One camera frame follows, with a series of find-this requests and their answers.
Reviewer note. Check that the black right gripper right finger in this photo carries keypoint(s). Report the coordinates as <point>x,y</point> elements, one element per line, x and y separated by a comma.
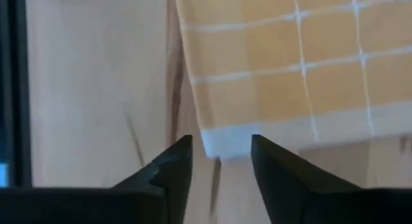
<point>283,185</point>

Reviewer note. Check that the orange checked towel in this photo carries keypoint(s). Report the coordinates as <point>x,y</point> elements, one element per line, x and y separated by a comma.
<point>289,72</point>

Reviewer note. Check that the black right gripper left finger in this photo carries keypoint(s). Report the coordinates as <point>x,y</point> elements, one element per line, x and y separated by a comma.
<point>175,172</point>

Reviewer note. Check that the black table frame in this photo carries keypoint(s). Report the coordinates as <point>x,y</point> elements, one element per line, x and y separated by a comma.
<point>19,89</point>

